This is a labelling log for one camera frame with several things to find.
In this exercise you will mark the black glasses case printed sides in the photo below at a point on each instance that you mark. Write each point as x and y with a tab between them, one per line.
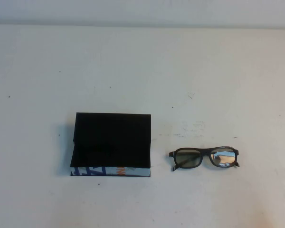
109	135

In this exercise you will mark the black framed glasses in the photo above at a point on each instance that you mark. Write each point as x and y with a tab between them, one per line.
205	150

